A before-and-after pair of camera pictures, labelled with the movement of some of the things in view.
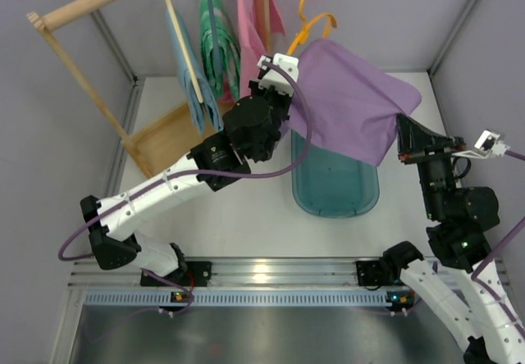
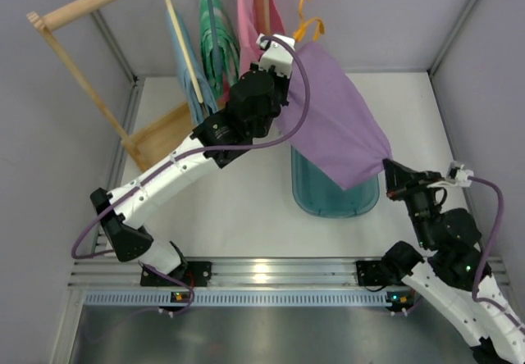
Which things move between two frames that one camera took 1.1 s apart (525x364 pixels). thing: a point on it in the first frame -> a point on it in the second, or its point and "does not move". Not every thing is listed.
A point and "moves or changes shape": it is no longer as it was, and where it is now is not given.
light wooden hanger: (173, 15) does not move
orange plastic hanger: (301, 35) moves or changes shape
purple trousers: (353, 103) moves or changes shape
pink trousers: (253, 52) does not move
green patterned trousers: (228, 47) does not move
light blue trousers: (209, 109) does not move
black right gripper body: (429, 151) -> (413, 185)
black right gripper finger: (413, 138) -> (398, 177)
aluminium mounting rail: (231, 273) does not move
